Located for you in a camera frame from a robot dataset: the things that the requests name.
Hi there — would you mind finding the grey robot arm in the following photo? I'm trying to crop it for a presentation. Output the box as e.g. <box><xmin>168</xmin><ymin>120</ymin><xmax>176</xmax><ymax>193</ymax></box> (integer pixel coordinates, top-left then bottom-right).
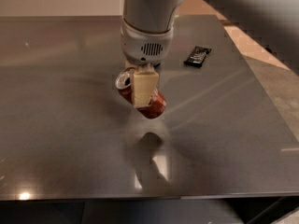
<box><xmin>121</xmin><ymin>0</ymin><xmax>299</xmax><ymax>68</ymax></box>

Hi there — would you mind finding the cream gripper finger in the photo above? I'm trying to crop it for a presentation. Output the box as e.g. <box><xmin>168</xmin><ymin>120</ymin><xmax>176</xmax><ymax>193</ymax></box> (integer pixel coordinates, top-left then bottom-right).
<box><xmin>133</xmin><ymin>63</ymin><xmax>159</xmax><ymax>108</ymax></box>

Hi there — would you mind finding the black snack bar wrapper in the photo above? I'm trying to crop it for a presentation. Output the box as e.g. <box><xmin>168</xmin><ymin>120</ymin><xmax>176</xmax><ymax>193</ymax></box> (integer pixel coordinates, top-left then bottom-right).
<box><xmin>184</xmin><ymin>46</ymin><xmax>211</xmax><ymax>68</ymax></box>

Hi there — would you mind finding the red coke can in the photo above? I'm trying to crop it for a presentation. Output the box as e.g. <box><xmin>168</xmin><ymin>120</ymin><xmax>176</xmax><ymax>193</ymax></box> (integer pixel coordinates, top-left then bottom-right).
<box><xmin>115</xmin><ymin>67</ymin><xmax>166</xmax><ymax>119</ymax></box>

